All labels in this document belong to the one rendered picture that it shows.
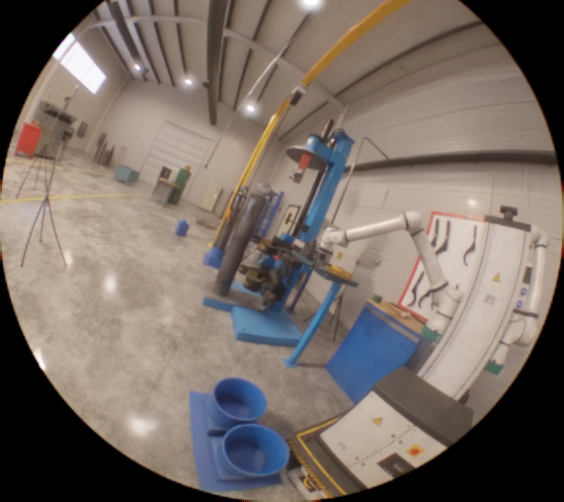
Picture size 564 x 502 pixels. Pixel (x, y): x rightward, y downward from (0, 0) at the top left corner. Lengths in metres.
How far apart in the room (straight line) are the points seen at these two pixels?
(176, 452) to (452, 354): 1.51
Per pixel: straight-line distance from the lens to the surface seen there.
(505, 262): 1.22
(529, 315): 1.46
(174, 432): 1.33
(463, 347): 1.20
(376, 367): 1.86
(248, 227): 2.09
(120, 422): 1.34
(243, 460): 1.21
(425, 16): 6.02
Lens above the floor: 1.28
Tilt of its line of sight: 1 degrees up
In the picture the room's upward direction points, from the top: 24 degrees clockwise
